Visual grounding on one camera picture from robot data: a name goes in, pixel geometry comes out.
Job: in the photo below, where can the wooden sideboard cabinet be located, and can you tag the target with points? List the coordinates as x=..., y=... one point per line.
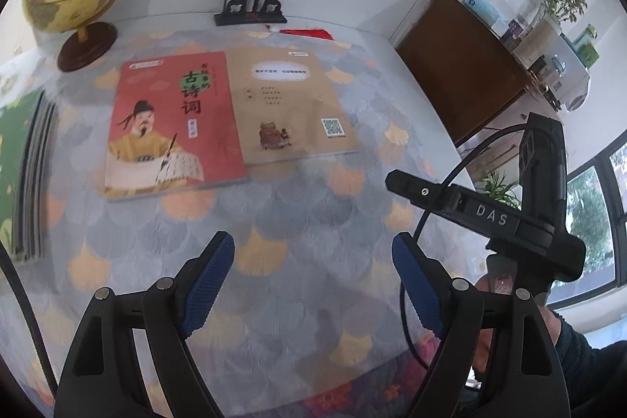
x=474, y=83

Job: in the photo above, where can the beige cylinder vase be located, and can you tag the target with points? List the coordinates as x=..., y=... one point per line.
x=537, y=41

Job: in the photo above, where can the red book with yellow figure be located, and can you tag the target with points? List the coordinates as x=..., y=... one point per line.
x=173, y=126

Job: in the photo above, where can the blue tissue box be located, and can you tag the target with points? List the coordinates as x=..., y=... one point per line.
x=485, y=11

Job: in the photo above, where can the red tassel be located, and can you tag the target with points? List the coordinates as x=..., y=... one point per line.
x=316, y=32

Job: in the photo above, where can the green canister on microwave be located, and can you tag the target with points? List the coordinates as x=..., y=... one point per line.
x=585, y=47

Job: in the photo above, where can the white microwave oven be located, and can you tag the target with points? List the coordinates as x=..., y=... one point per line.
x=563, y=79

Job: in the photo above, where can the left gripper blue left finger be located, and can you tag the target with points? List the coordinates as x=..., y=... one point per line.
x=172, y=309

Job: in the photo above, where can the person right forearm sleeve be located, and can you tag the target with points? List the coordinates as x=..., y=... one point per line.
x=595, y=378

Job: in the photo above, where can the potted green plant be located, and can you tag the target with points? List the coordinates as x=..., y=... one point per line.
x=496, y=186

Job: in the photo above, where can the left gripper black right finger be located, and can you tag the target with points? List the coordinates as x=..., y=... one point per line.
x=450, y=308

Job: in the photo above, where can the window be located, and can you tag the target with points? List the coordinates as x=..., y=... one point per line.
x=596, y=213

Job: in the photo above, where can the person right hand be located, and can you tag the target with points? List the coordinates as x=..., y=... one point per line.
x=503, y=285

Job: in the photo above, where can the tan kraft cover book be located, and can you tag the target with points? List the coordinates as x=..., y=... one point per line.
x=285, y=106

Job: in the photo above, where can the floral tablecloth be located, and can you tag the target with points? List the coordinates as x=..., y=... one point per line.
x=308, y=322

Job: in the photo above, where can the bright green insect book 03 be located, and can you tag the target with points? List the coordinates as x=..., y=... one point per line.
x=26, y=128

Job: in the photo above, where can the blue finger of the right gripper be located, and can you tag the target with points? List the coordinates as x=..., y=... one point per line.
x=422, y=193

